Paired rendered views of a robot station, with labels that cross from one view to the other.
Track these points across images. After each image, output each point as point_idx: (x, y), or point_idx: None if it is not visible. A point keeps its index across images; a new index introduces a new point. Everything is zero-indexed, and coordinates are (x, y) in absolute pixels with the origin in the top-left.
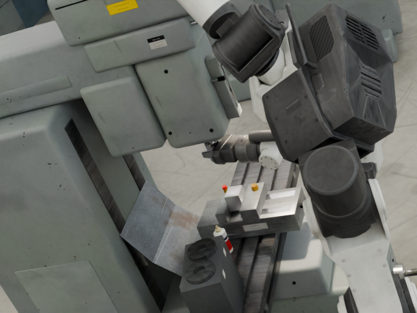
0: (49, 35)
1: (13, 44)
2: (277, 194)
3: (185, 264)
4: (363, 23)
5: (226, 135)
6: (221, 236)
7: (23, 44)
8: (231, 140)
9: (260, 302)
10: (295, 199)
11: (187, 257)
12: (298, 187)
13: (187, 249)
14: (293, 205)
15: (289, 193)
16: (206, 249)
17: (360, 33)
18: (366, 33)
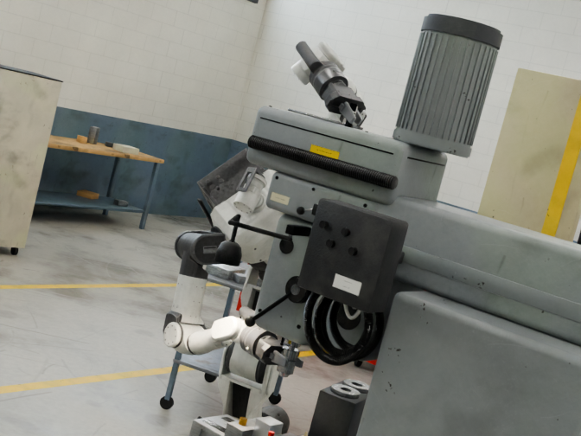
0: (452, 208)
1: (501, 222)
2: (220, 429)
3: (363, 396)
4: (212, 174)
5: (271, 345)
6: (322, 389)
7: (486, 217)
8: (271, 342)
9: (303, 433)
10: (213, 418)
11: (360, 398)
12: (197, 419)
13: (355, 400)
14: (220, 416)
15: (210, 422)
16: (341, 386)
17: (211, 183)
18: (206, 184)
